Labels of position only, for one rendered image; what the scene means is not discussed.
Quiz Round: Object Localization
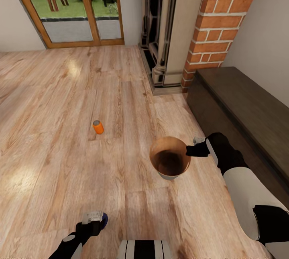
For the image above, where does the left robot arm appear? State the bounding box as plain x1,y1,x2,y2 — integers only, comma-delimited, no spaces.
49,210,106,259

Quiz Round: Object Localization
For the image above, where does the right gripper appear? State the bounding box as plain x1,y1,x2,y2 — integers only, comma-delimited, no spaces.
186,143,208,157

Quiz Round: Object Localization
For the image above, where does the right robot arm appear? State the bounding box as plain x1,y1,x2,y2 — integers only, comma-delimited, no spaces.
186,133,289,259

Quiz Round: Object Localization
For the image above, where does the trash can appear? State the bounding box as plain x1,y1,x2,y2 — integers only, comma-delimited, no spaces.
149,136,191,181

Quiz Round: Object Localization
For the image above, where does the can of soda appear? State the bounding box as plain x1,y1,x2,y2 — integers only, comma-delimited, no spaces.
93,120,104,134
90,213,108,227

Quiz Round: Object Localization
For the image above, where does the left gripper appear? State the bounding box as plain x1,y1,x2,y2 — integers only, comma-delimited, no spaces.
76,218,106,241

